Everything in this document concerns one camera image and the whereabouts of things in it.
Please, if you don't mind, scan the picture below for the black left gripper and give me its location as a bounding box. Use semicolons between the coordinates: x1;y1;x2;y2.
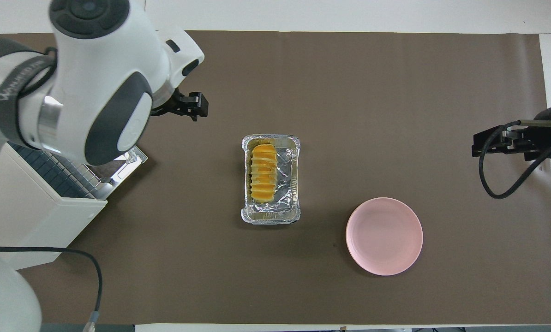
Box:
150;88;210;122

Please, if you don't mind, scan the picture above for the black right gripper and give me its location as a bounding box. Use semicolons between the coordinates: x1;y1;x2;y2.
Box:
471;105;551;162

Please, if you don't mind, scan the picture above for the sliced yellow bread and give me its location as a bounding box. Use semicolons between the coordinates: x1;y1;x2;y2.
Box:
249;143;279;204

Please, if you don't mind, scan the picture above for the aluminium foil tray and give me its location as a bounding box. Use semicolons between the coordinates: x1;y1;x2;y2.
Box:
241;134;302;225

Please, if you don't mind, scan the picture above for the glass oven door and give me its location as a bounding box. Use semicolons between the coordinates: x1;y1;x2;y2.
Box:
89;145;149;200

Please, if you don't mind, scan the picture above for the metal oven rack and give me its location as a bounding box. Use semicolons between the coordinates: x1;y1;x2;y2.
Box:
9;142;109;200

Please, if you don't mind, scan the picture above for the cream toaster oven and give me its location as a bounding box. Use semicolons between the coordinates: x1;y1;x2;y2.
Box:
0;141;108;271

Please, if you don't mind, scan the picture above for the pink round plate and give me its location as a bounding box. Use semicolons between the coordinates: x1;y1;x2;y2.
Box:
346;197;424;276

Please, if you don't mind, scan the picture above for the brown table mat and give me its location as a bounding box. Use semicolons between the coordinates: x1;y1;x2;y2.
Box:
0;30;551;325

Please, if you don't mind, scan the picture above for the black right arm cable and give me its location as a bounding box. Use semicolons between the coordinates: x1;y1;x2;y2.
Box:
478;120;551;225

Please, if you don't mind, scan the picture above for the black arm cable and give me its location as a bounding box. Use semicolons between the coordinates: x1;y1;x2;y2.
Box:
478;120;551;225
0;244;103;332

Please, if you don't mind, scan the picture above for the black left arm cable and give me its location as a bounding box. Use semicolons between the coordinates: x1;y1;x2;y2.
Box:
0;244;103;332

